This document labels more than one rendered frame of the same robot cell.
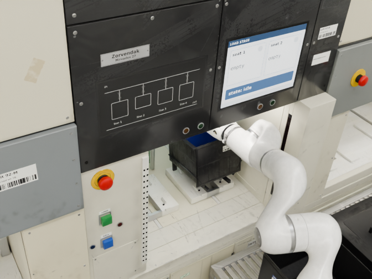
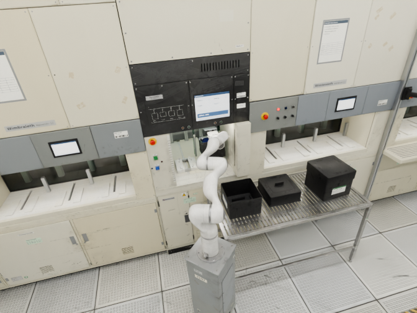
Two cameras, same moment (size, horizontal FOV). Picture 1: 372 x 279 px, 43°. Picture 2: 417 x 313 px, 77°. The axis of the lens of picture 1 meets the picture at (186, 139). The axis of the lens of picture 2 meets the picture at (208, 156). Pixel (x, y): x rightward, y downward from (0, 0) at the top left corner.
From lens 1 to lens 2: 1.10 m
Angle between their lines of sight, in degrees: 20
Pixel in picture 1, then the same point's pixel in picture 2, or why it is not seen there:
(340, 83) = (255, 117)
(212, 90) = (191, 113)
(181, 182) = not seen: hidden behind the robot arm
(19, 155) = (121, 127)
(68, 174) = (138, 136)
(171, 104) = (174, 117)
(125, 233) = (164, 166)
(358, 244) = (267, 189)
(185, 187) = not seen: hidden behind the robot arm
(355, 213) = (273, 178)
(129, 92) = (157, 110)
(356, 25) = (257, 93)
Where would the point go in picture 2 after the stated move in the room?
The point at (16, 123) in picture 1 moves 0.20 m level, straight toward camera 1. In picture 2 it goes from (120, 116) to (113, 127)
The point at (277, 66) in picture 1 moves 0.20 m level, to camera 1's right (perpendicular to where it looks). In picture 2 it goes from (219, 107) to (243, 108)
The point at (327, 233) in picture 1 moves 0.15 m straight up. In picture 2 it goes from (219, 163) to (218, 144)
